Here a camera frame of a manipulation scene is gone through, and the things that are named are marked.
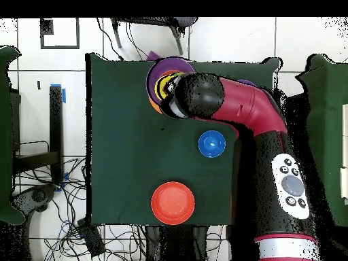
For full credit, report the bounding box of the green-clothed side table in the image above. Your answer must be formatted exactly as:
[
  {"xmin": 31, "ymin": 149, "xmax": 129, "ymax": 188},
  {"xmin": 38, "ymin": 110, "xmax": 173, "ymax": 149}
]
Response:
[
  {"xmin": 0, "ymin": 45, "xmax": 26, "ymax": 226},
  {"xmin": 295, "ymin": 53, "xmax": 348, "ymax": 228}
]

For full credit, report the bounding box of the black power adapter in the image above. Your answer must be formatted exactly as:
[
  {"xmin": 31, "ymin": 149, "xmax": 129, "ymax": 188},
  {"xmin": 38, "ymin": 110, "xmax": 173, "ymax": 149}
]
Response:
[{"xmin": 76, "ymin": 217, "xmax": 106, "ymax": 258}]

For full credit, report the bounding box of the black cable with plug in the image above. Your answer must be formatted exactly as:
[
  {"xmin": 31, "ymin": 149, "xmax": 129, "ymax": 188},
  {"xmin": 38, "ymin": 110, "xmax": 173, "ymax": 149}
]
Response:
[{"xmin": 97, "ymin": 18, "xmax": 126, "ymax": 61}]

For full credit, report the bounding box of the white box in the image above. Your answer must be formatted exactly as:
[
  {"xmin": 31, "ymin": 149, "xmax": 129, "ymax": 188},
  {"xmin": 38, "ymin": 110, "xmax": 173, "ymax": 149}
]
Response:
[{"xmin": 341, "ymin": 103, "xmax": 348, "ymax": 199}]

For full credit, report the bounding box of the purple plastic bowl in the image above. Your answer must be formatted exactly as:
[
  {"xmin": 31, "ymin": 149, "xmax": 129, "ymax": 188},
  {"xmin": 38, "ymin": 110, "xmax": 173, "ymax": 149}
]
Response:
[
  {"xmin": 145, "ymin": 57, "xmax": 196, "ymax": 102},
  {"xmin": 237, "ymin": 79, "xmax": 258, "ymax": 88}
]

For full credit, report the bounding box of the dark grey stand base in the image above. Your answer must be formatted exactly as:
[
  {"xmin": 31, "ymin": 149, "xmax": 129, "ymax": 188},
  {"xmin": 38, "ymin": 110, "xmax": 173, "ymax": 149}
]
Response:
[{"xmin": 10, "ymin": 184, "xmax": 58, "ymax": 213}]

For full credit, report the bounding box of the large red plastic bowl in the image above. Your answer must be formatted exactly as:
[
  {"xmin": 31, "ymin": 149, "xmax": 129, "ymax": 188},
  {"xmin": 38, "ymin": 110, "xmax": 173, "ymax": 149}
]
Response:
[{"xmin": 150, "ymin": 181, "xmax": 196, "ymax": 226}]

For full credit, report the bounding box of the tangle of black cables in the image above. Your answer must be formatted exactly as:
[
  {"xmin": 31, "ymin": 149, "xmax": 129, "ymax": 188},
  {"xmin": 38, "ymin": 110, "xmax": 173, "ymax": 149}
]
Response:
[{"xmin": 16, "ymin": 156, "xmax": 232, "ymax": 261}]

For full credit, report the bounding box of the dark green tablecloth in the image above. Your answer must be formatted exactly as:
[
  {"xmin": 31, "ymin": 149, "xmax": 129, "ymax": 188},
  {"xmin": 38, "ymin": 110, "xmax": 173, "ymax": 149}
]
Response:
[{"xmin": 85, "ymin": 52, "xmax": 281, "ymax": 228}]

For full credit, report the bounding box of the large orange plastic bowl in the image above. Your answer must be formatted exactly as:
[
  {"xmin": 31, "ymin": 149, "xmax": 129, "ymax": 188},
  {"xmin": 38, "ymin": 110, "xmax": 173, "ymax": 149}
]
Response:
[{"xmin": 148, "ymin": 96, "xmax": 164, "ymax": 115}]

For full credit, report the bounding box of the blue plastic bowl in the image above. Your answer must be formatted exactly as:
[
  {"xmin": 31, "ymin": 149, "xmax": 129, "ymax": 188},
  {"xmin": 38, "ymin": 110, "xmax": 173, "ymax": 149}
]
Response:
[{"xmin": 198, "ymin": 130, "xmax": 227, "ymax": 158}]

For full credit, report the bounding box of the black stand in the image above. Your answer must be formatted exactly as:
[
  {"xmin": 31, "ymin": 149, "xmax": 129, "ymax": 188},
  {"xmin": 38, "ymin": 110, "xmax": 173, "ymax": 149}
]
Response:
[{"xmin": 12, "ymin": 86, "xmax": 65, "ymax": 186}]

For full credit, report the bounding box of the grey chair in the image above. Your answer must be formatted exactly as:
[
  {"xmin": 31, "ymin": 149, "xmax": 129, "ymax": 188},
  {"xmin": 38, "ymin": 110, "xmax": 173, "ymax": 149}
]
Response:
[{"xmin": 109, "ymin": 17, "xmax": 198, "ymax": 56}]

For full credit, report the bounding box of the small red plastic bowl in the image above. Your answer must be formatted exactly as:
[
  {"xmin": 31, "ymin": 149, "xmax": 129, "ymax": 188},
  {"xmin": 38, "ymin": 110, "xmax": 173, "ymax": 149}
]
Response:
[{"xmin": 156, "ymin": 69, "xmax": 181, "ymax": 99}]

